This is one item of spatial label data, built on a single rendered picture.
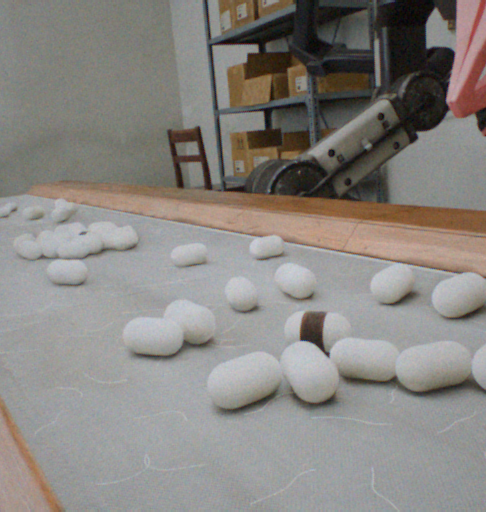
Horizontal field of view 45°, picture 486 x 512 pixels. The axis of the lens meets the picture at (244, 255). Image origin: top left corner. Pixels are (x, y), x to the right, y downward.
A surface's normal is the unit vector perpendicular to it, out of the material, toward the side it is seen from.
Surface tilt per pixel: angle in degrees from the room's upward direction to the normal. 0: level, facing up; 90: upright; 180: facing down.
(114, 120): 90
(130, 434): 0
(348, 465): 0
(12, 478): 0
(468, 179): 92
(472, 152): 90
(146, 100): 90
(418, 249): 45
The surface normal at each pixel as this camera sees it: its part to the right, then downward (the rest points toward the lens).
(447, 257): -0.66, -0.55
